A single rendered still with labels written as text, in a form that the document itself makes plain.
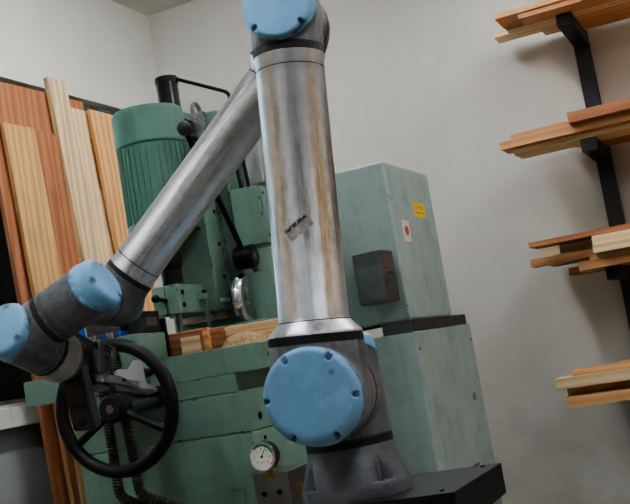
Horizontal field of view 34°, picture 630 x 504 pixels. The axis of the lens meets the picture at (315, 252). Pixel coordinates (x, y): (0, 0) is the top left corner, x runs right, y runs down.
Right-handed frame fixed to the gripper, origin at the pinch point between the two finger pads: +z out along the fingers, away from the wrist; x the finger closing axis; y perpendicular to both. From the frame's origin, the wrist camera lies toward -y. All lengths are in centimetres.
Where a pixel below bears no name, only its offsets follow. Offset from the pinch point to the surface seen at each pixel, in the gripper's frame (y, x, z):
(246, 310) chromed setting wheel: 36, -3, 50
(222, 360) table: 15.8, -6.3, 29.4
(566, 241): 109, -64, 208
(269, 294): 40, -7, 54
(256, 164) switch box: 78, -4, 53
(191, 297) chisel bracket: 38, 8, 41
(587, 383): 56, -62, 221
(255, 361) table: 14.5, -14.0, 29.9
